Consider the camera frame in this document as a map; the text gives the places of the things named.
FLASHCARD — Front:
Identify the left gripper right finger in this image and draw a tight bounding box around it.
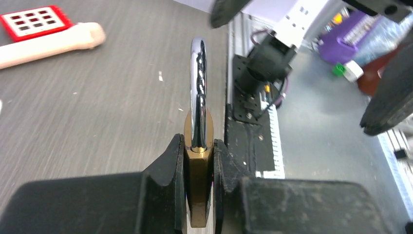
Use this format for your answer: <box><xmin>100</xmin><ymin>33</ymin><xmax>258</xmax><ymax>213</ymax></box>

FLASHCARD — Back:
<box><xmin>213</xmin><ymin>140</ymin><xmax>390</xmax><ymax>234</ymax></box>

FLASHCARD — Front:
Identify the red white block toy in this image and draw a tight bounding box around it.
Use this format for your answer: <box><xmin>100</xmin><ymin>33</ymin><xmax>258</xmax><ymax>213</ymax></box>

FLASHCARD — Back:
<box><xmin>0</xmin><ymin>5</ymin><xmax>74</xmax><ymax>42</ymax></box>

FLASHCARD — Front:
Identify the purple plastic box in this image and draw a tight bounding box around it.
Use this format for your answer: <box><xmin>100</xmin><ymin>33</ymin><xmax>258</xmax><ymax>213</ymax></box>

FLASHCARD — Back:
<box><xmin>318</xmin><ymin>10</ymin><xmax>380</xmax><ymax>64</ymax></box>

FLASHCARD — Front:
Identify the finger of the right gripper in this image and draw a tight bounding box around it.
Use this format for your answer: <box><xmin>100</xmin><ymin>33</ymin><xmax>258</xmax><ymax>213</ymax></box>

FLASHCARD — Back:
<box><xmin>360</xmin><ymin>36</ymin><xmax>413</xmax><ymax>136</ymax></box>
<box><xmin>209</xmin><ymin>0</ymin><xmax>251</xmax><ymax>29</ymax></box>

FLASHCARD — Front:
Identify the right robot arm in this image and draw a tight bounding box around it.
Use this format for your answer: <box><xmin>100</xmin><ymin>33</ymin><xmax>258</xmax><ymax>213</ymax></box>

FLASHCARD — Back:
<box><xmin>235</xmin><ymin>34</ymin><xmax>413</xmax><ymax>136</ymax></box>

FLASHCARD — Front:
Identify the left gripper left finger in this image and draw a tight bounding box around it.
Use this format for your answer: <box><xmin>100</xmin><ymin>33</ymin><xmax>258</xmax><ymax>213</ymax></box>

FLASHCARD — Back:
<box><xmin>0</xmin><ymin>134</ymin><xmax>187</xmax><ymax>234</ymax></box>

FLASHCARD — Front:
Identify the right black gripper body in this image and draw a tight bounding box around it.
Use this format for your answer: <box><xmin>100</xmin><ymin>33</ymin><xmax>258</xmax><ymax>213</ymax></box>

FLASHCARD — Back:
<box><xmin>343</xmin><ymin>0</ymin><xmax>413</xmax><ymax>23</ymax></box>

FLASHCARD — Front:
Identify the brass padlock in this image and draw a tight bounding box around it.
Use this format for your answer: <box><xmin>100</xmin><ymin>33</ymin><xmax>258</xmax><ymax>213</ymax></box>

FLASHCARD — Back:
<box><xmin>184</xmin><ymin>37</ymin><xmax>214</xmax><ymax>228</ymax></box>

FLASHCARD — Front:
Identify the clear plastic bag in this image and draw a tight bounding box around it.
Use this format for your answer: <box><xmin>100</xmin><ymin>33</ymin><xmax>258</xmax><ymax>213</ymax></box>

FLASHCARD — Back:
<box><xmin>353</xmin><ymin>14</ymin><xmax>413</xmax><ymax>66</ymax></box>

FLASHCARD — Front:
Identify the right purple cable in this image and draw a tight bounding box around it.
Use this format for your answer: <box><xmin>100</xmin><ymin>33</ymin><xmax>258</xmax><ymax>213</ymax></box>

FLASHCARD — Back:
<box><xmin>250</xmin><ymin>28</ymin><xmax>290</xmax><ymax>109</ymax></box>

